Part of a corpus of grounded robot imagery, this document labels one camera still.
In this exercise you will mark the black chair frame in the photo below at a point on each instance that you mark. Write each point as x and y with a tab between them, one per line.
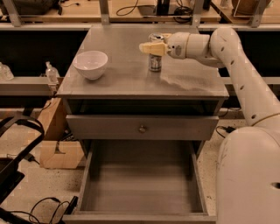
10	176

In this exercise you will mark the closed grey upper drawer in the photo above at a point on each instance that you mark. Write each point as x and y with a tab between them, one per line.
144	127

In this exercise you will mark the silver blue redbull can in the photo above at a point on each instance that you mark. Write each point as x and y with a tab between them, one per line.
154	60

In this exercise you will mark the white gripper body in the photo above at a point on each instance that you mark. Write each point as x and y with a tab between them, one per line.
178	44

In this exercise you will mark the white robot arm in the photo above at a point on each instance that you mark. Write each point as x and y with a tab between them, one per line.
248	164

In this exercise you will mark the white ceramic bowl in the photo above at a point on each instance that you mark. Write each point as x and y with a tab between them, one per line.
91	65

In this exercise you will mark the clear sanitizer pump bottle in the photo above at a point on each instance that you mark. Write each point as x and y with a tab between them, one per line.
51	73

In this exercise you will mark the grey drawer cabinet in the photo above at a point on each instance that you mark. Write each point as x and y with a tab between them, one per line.
183	87

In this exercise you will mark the open grey lower drawer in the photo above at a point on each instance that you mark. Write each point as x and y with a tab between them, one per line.
140	182

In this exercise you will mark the wooden workbench with metal frame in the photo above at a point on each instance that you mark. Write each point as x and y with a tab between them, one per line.
78	13

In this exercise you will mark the brown cardboard box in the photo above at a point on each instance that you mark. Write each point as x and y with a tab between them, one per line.
55	152

